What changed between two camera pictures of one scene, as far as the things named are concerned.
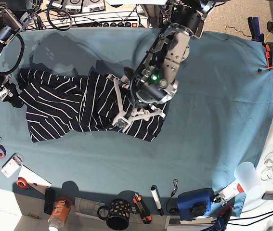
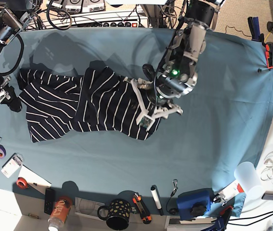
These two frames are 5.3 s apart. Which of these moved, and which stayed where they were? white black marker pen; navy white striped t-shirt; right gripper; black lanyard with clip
Moved: right gripper
Stayed: white black marker pen; navy white striped t-shirt; black lanyard with clip
